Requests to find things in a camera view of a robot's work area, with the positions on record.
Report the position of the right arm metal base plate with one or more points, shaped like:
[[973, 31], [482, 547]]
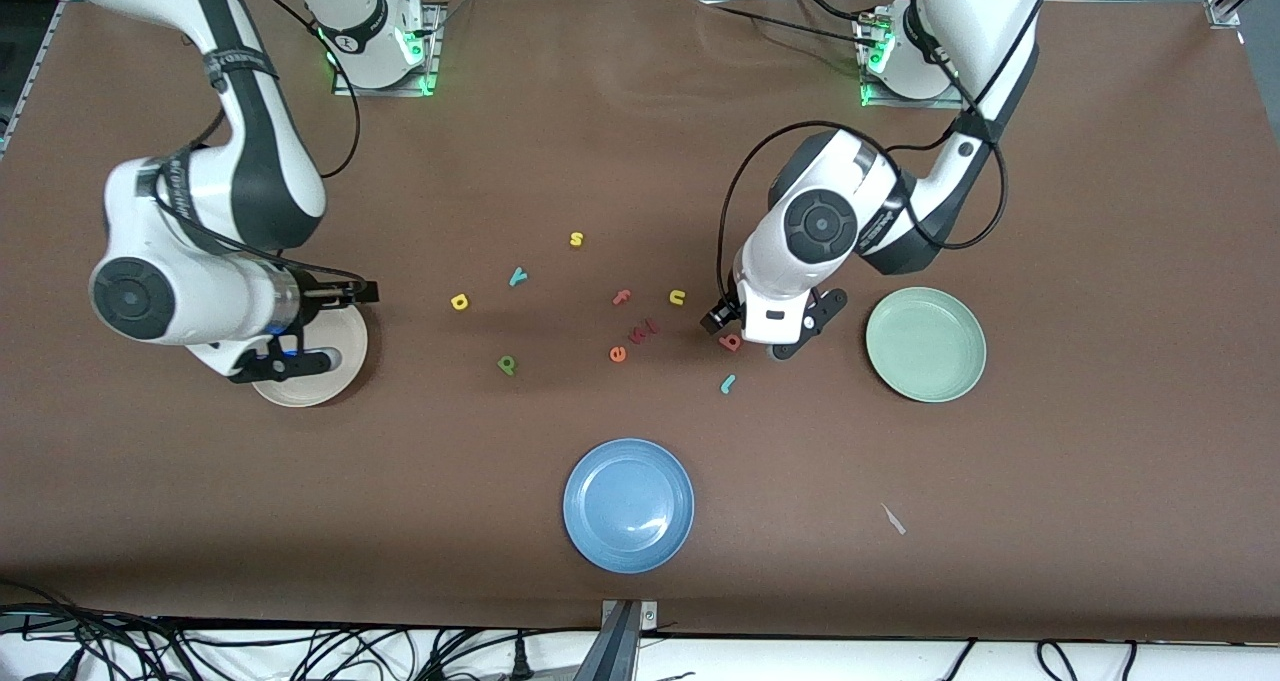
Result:
[[380, 92]]

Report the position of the white paper scrap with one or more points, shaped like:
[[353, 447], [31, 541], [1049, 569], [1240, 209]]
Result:
[[894, 521]]

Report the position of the blue plate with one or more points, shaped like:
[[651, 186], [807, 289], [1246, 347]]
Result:
[[628, 506]]

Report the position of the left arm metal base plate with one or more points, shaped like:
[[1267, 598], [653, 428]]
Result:
[[885, 102]]

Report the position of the beige brown plate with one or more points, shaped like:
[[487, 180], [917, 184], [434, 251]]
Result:
[[350, 346]]

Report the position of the metal bracket plate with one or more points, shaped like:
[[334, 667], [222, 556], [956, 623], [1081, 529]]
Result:
[[648, 616]]

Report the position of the teal letter y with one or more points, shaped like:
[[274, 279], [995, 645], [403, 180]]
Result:
[[517, 278]]

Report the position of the green plate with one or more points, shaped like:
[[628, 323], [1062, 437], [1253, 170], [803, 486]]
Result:
[[925, 345]]

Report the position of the aluminium table edge rail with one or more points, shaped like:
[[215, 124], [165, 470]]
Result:
[[35, 61]]

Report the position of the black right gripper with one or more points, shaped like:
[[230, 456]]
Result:
[[322, 297]]

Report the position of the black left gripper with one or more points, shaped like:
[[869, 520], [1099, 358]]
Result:
[[722, 316]]

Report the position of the dark aluminium post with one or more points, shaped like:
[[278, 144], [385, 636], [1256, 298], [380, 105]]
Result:
[[610, 651]]

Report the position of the black power plug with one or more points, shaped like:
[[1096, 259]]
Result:
[[520, 661]]

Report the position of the brown table cover sheet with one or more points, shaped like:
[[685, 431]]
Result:
[[640, 161]]

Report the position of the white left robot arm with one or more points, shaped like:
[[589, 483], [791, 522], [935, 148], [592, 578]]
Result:
[[800, 261]]

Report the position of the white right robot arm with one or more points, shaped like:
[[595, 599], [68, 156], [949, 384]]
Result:
[[190, 291]]

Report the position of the green letter p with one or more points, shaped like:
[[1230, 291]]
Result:
[[511, 370]]

